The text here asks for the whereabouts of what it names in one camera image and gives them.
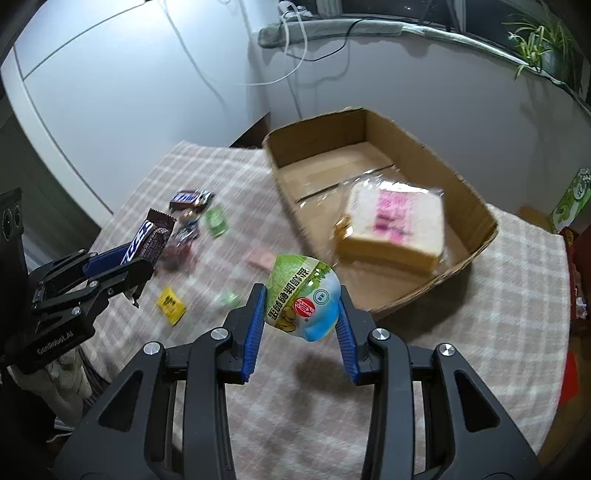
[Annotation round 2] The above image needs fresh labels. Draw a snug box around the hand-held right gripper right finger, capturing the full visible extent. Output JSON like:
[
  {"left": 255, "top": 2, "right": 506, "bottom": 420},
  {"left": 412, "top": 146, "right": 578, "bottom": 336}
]
[{"left": 336, "top": 286, "right": 543, "bottom": 480}]

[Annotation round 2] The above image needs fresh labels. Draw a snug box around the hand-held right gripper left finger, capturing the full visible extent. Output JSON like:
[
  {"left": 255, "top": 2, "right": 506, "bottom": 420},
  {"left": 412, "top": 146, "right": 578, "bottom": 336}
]
[{"left": 48, "top": 282, "right": 269, "bottom": 480}]

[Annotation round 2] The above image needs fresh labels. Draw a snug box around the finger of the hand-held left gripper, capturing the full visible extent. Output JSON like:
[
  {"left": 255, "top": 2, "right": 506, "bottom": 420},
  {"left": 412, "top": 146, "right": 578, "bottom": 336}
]
[
  {"left": 28, "top": 244, "right": 140, "bottom": 291},
  {"left": 31, "top": 258, "right": 154, "bottom": 320}
]

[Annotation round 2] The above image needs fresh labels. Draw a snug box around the brown chocolate bar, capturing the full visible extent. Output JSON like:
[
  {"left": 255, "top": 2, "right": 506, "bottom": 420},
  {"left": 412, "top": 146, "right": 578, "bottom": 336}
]
[
  {"left": 121, "top": 208, "right": 177, "bottom": 278},
  {"left": 169, "top": 189, "right": 214, "bottom": 212}
]

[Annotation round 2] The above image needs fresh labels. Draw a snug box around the brown round snack packet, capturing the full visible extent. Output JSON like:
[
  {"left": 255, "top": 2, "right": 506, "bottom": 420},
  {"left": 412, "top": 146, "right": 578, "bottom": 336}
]
[{"left": 159, "top": 244, "right": 192, "bottom": 273}]

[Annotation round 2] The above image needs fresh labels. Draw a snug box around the green and white snack pouch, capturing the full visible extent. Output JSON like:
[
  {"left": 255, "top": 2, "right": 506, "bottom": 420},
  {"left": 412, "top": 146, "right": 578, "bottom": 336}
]
[{"left": 262, "top": 254, "right": 343, "bottom": 342}]

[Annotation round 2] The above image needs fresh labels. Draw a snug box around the cardboard box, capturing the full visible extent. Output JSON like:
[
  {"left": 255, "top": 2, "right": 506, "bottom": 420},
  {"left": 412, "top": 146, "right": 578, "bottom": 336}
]
[{"left": 262, "top": 107, "right": 499, "bottom": 320}]

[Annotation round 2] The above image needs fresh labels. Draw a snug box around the yellow small packet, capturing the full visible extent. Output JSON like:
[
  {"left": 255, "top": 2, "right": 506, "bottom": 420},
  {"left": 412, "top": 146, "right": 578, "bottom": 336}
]
[{"left": 156, "top": 286, "right": 187, "bottom": 326}]

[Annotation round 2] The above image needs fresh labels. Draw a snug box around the pink flat packet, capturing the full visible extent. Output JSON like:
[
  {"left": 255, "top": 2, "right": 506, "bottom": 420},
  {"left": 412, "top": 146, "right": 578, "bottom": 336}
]
[{"left": 245, "top": 247, "right": 278, "bottom": 271}]

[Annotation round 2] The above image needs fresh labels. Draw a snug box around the green candy packet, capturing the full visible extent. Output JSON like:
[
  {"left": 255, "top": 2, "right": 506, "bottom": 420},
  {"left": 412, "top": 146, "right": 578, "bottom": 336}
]
[{"left": 204, "top": 207, "right": 230, "bottom": 238}]

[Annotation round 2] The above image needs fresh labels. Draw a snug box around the sliced bread packet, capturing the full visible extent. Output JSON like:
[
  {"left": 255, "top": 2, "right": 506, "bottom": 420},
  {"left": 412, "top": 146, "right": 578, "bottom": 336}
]
[{"left": 333, "top": 173, "right": 446, "bottom": 277}]

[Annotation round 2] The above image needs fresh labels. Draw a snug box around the pink checked blanket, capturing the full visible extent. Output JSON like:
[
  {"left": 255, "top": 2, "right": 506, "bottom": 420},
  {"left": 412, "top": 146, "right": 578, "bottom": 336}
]
[{"left": 76, "top": 141, "right": 580, "bottom": 480}]

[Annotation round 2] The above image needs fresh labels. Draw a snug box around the red paper bag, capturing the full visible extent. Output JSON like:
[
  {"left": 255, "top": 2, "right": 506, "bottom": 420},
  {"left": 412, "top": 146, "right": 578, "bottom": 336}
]
[{"left": 561, "top": 228, "right": 591, "bottom": 407}]

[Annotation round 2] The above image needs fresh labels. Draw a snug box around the white power strip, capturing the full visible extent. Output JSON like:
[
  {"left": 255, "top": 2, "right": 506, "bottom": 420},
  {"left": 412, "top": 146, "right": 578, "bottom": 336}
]
[{"left": 277, "top": 0, "right": 320, "bottom": 16}]

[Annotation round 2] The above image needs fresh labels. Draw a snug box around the window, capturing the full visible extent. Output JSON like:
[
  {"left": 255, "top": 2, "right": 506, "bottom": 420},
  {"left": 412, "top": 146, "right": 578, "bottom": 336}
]
[{"left": 305, "top": 0, "right": 591, "bottom": 107}]

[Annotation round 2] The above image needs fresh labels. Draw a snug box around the potted green plant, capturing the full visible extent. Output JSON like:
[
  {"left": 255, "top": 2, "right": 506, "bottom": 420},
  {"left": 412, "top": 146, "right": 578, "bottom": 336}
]
[{"left": 501, "top": 0, "right": 583, "bottom": 88}]

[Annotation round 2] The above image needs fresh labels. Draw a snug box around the white cable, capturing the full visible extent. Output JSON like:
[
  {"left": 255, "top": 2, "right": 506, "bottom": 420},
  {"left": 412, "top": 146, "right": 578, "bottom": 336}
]
[{"left": 159, "top": 0, "right": 309, "bottom": 116}]

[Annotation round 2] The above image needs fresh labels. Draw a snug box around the black cable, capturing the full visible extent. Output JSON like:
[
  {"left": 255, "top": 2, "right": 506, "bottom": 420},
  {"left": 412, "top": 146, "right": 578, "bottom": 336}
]
[{"left": 311, "top": 17, "right": 368, "bottom": 63}]

